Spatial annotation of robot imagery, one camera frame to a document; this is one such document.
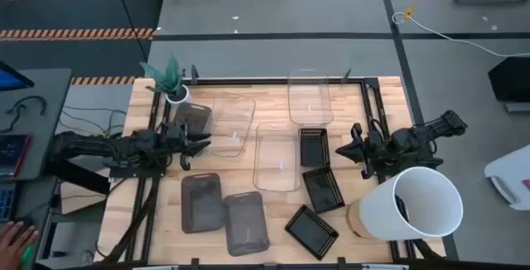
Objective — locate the green computer mouse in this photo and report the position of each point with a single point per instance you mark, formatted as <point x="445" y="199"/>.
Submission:
<point x="28" y="255"/>

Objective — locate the green snake plant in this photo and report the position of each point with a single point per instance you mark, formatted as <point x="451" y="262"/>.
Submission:
<point x="170" y="77"/>

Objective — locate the black box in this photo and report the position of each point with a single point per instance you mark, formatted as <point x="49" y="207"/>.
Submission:
<point x="511" y="79"/>

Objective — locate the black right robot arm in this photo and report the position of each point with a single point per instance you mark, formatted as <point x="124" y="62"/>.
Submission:
<point x="414" y="141"/>

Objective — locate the dark keyboard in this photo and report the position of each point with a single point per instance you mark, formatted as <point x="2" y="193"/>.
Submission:
<point x="6" y="201"/>

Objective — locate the black perforated plastic basket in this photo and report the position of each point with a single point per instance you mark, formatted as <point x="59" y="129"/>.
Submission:
<point x="323" y="190"/>
<point x="314" y="148"/>
<point x="311" y="232"/>

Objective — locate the person's hand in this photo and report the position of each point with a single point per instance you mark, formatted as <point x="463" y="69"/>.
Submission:
<point x="14" y="241"/>

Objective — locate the clear plastic bin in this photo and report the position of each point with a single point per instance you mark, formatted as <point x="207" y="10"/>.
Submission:
<point x="276" y="158"/>
<point x="232" y="117"/>
<point x="310" y="96"/>

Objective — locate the white cylindrical bucket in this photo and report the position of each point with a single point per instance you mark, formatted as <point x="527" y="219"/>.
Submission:
<point x="377" y="216"/>

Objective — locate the grey side desk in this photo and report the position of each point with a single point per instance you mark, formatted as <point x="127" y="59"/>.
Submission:
<point x="45" y="92"/>

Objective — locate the red-edged tablet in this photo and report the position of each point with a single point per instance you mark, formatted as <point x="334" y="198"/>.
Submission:
<point x="12" y="154"/>

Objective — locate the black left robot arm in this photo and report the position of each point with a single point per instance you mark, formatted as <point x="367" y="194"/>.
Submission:
<point x="95" y="146"/>

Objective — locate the white plant pot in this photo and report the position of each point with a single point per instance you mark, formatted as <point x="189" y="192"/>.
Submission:
<point x="179" y="97"/>

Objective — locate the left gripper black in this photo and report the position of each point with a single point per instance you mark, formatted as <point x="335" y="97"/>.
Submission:
<point x="185" y="146"/>

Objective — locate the smoke grey plastic bin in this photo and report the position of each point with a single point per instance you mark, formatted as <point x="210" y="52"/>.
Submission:
<point x="246" y="224"/>
<point x="198" y="117"/>
<point x="202" y="203"/>

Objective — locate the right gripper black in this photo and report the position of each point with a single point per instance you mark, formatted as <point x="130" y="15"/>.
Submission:
<point x="372" y="150"/>

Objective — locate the wooden lamp base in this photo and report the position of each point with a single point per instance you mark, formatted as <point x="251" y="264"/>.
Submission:
<point x="353" y="220"/>

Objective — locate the laptop with blue screen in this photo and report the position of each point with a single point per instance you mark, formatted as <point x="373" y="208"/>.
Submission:
<point x="10" y="79"/>

